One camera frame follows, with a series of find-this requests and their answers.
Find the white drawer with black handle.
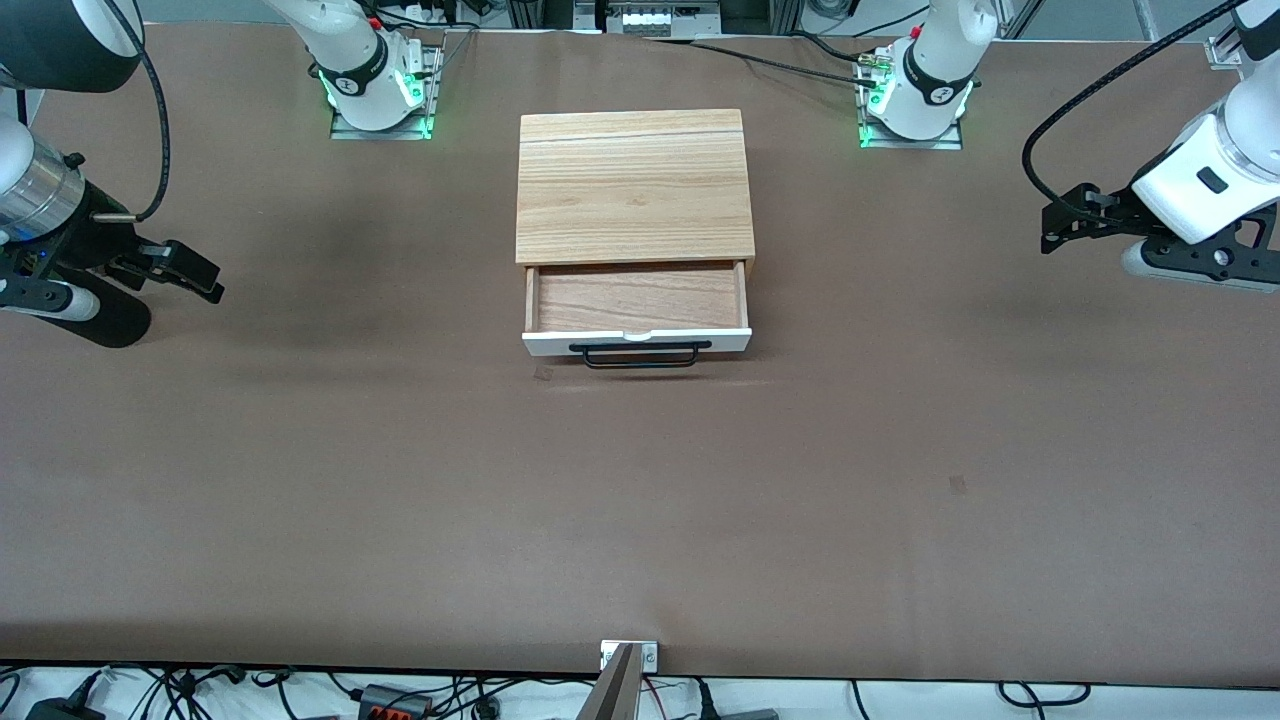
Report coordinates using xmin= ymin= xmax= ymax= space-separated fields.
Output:
xmin=522 ymin=258 xmax=753 ymax=370

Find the black cylindrical vase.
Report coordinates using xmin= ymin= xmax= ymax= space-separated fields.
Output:
xmin=20 ymin=285 xmax=152 ymax=350

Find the light wooden cabinet box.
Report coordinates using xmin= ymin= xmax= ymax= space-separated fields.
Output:
xmin=515 ymin=108 xmax=756 ymax=267

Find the black power brick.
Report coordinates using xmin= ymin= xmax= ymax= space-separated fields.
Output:
xmin=25 ymin=695 xmax=107 ymax=720

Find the white power strip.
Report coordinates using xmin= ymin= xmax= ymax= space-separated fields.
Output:
xmin=598 ymin=0 xmax=723 ymax=37

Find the black orange power adapter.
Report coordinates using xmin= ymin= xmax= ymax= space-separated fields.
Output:
xmin=358 ymin=684 xmax=433 ymax=720

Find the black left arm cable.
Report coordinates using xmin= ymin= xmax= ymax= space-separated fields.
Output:
xmin=1020 ymin=0 xmax=1246 ymax=216

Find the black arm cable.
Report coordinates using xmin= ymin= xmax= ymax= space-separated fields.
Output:
xmin=1020 ymin=0 xmax=1246 ymax=216
xmin=100 ymin=0 xmax=173 ymax=223

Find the metal base plate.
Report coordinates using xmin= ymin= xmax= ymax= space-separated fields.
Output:
xmin=330 ymin=45 xmax=434 ymax=141
xmin=858 ymin=50 xmax=964 ymax=151

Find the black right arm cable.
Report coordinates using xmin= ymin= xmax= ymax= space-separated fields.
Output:
xmin=100 ymin=0 xmax=173 ymax=223

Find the black cable on table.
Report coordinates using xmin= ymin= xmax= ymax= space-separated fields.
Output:
xmin=650 ymin=36 xmax=883 ymax=87

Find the black looped floor cable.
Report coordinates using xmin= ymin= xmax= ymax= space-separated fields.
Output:
xmin=998 ymin=681 xmax=1093 ymax=708

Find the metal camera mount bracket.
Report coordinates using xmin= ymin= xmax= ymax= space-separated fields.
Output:
xmin=578 ymin=640 xmax=660 ymax=720

